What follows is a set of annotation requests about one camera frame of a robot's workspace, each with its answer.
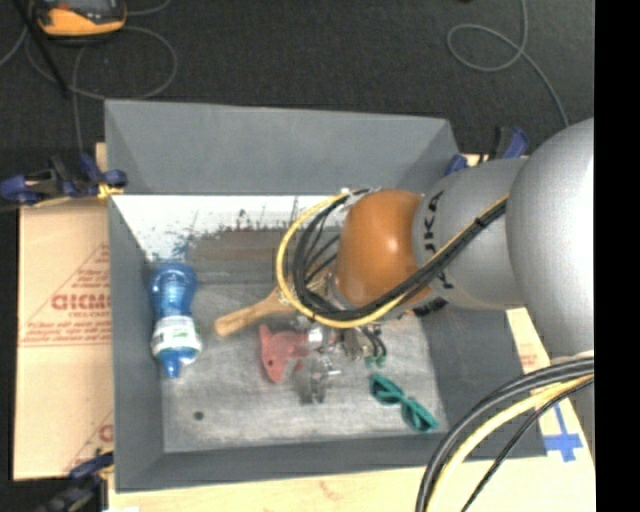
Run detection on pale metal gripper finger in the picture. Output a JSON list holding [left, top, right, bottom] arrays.
[[297, 352, 344, 406], [295, 326, 327, 353]]

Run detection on red toy fish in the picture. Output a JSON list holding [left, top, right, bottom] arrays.
[[257, 323, 314, 385]]

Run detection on grey metal bin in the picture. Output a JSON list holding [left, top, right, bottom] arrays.
[[103, 99, 547, 492]]

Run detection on green sunglasses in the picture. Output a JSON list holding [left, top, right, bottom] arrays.
[[367, 373, 441, 434]]

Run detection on blue clear plastic bottle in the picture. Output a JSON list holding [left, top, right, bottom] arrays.
[[148, 261, 204, 380]]

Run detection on brown cardboard board red print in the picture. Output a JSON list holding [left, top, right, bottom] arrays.
[[12, 198, 115, 482]]

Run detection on wooden brush with handle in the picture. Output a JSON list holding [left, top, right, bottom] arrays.
[[213, 279, 329, 339]]

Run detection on black cylinder on white bracket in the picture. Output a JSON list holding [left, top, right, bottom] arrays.
[[412, 298, 447, 318]]

